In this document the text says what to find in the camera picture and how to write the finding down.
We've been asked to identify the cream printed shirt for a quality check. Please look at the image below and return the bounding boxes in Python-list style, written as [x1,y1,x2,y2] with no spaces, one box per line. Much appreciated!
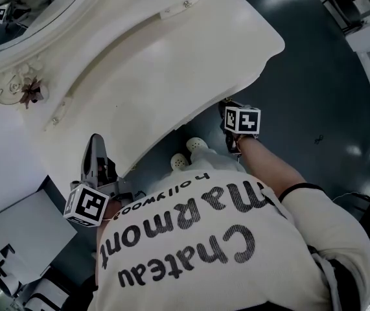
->
[87,170,370,311]

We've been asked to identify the white trousers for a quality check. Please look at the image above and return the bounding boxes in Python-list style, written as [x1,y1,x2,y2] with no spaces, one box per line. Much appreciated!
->
[154,147,249,187]

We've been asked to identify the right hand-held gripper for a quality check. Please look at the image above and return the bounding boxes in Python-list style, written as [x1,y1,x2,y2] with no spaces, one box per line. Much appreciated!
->
[218,100,262,154]

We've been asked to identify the grey flat board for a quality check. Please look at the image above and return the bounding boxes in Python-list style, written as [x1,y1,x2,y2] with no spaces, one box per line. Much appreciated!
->
[0,189,78,286]

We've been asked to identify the person's left forearm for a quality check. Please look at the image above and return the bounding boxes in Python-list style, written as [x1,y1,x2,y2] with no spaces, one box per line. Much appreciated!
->
[95,201,122,278]

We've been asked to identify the dried brown flower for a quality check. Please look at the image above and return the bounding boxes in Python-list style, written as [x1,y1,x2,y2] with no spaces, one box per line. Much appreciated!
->
[19,78,45,109]

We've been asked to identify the person's right forearm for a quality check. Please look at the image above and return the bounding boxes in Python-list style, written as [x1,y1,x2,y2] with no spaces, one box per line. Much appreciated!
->
[236,136,307,200]

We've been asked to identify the mirror with white ornate frame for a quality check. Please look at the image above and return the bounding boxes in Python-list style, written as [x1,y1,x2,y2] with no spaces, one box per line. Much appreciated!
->
[0,0,91,56]

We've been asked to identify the white ornate dressing table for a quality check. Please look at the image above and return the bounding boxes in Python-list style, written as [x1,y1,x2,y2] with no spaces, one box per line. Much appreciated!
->
[0,0,286,178]

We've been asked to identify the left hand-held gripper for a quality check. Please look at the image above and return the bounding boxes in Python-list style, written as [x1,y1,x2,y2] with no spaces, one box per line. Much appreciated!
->
[63,134,133,227]

